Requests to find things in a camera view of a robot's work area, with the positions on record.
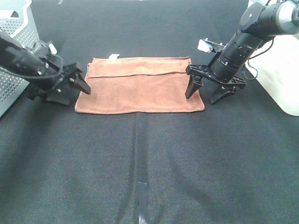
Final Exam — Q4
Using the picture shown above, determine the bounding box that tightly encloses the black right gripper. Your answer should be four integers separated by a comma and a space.
185, 64, 247, 104

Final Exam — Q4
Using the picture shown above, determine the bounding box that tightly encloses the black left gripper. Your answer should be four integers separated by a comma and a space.
27, 63, 91, 105

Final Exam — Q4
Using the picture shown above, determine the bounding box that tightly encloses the brown towel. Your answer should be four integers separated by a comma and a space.
74, 56, 205, 114

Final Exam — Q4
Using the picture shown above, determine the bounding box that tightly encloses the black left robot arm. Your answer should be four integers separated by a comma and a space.
0, 30, 91, 105

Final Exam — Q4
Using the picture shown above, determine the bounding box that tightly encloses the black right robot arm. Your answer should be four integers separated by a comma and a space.
185, 0, 299, 104

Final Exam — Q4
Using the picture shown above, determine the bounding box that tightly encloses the pale green plastic basket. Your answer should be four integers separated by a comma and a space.
246, 27, 299, 116

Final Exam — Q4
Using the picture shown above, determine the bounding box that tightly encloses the grey perforated plastic basket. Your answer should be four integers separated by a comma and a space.
0, 0, 41, 116

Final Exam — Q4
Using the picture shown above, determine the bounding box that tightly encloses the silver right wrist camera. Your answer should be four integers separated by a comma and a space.
197, 38, 225, 53

